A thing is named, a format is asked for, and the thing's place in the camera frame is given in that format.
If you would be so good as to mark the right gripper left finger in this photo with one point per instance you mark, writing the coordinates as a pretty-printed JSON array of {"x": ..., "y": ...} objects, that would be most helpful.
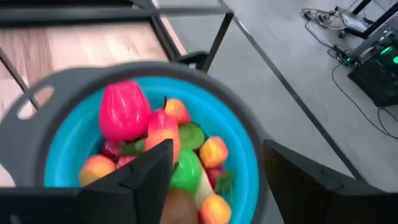
[{"x": 109, "y": 205}]

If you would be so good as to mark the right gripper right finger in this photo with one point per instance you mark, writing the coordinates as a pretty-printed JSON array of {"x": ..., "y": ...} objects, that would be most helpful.
[{"x": 326, "y": 205}]

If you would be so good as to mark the red orange toy peach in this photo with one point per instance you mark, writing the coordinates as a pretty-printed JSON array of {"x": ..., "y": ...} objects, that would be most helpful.
[
  {"x": 215, "y": 212},
  {"x": 178, "y": 111},
  {"x": 94, "y": 170}
]

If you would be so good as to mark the brown toy kiwi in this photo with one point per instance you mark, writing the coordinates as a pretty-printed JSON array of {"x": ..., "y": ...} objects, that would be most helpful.
[{"x": 179, "y": 208}]

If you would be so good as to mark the orange yellow toy pear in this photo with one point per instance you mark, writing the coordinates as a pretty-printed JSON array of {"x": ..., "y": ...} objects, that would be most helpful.
[{"x": 161, "y": 130}]

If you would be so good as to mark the blue collapsible bowl grey rim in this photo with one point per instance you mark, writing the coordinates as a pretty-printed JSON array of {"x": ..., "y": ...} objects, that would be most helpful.
[{"x": 239, "y": 130}]

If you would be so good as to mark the yellow orange toy fruit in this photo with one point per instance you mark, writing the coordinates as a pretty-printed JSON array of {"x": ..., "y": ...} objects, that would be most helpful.
[{"x": 214, "y": 152}]

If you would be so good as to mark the black computer tower green lights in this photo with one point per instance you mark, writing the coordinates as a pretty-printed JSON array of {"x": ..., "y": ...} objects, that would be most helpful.
[{"x": 379, "y": 74}]

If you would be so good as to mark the black stand base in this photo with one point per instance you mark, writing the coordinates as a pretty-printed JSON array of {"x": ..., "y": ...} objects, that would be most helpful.
[{"x": 367, "y": 21}]

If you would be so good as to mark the black aluminium rig frame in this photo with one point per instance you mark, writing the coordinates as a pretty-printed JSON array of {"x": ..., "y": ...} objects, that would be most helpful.
[{"x": 77, "y": 14}]

